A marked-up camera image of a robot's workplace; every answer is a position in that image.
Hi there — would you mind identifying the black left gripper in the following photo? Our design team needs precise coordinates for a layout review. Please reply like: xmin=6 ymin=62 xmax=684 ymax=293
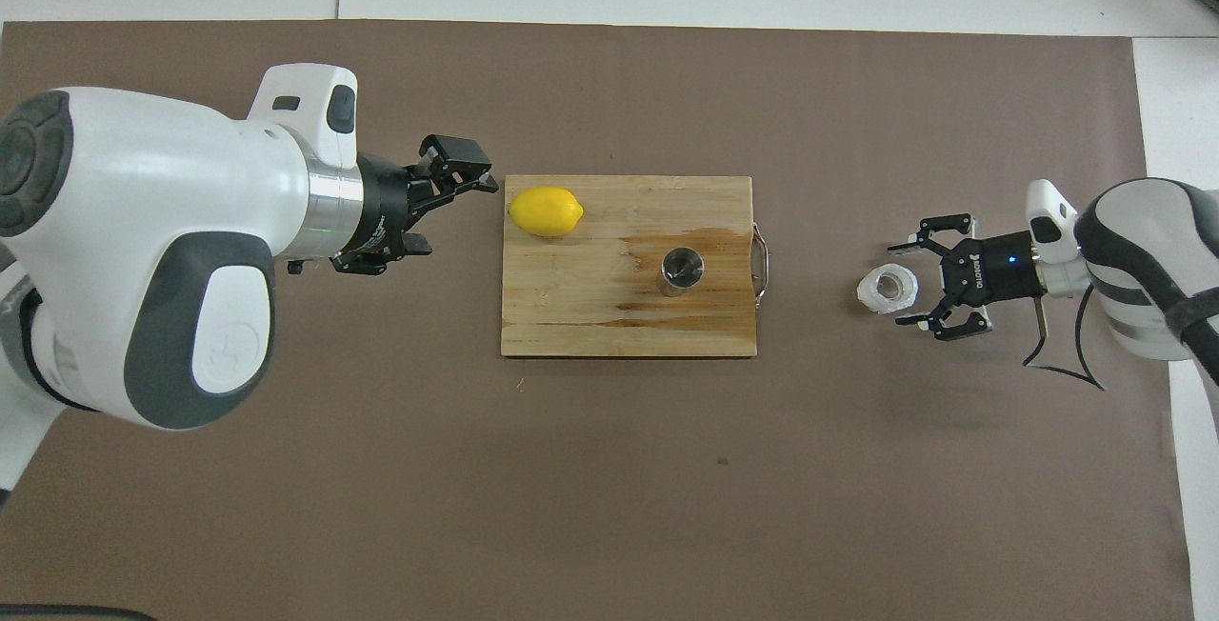
xmin=331 ymin=132 xmax=501 ymax=278

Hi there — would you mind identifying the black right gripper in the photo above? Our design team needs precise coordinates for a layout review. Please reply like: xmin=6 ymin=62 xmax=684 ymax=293
xmin=888 ymin=212 xmax=1045 ymax=344

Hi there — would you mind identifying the steel double jigger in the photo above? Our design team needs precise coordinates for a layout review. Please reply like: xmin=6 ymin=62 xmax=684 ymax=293
xmin=661 ymin=246 xmax=707 ymax=298

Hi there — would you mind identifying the yellow lemon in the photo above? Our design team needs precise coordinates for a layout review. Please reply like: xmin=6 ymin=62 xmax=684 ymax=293
xmin=508 ymin=186 xmax=585 ymax=239

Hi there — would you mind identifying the wooden cutting board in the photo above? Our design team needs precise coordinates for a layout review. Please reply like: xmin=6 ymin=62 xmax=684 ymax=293
xmin=500 ymin=174 xmax=770 ymax=359

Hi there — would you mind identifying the brown paper table mat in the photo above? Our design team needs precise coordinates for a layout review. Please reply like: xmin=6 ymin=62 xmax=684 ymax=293
xmin=0 ymin=19 xmax=1196 ymax=621

